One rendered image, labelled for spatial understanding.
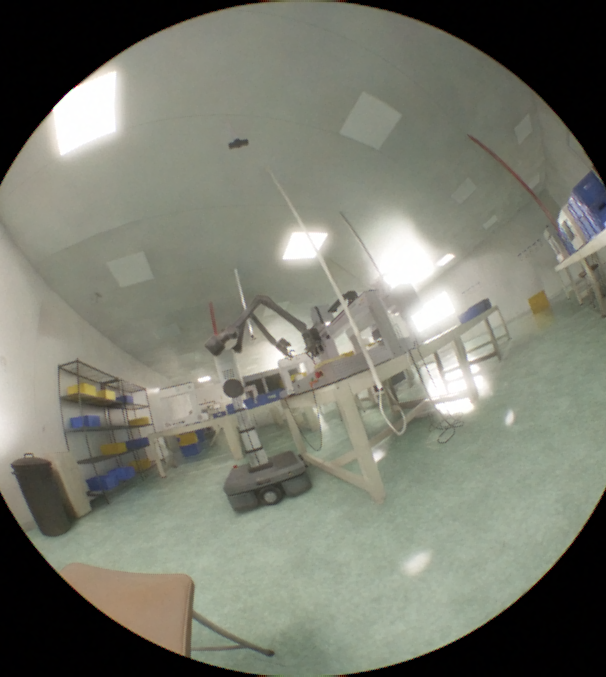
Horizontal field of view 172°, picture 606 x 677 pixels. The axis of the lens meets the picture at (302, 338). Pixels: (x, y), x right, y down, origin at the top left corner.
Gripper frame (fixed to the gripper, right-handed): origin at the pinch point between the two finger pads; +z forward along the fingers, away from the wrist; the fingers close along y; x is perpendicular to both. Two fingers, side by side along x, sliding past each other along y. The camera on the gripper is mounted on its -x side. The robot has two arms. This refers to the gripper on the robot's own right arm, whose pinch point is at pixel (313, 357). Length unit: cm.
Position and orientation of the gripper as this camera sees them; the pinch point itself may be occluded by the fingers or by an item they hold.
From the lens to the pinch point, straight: 150.7
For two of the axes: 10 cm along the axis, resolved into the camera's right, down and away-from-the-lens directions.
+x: -8.9, 2.1, -4.1
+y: -3.2, 3.5, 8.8
